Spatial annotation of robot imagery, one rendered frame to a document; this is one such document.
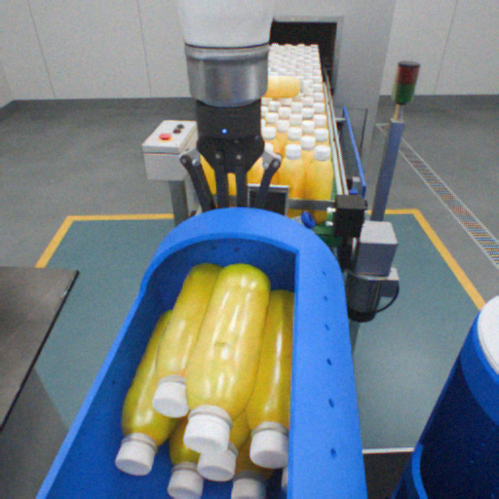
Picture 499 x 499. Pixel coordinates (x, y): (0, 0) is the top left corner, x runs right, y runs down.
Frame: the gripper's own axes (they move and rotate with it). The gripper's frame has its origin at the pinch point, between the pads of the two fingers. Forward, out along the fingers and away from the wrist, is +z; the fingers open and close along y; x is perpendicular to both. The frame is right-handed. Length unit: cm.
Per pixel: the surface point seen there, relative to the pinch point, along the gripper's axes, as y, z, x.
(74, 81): 255, 82, -417
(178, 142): 23, 6, -52
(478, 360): -36.7, 14.6, 5.6
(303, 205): -11, 20, -46
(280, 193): -4.9, 11.9, -37.5
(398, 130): -38, 9, -75
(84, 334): 90, 116, -76
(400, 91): -36, -3, -74
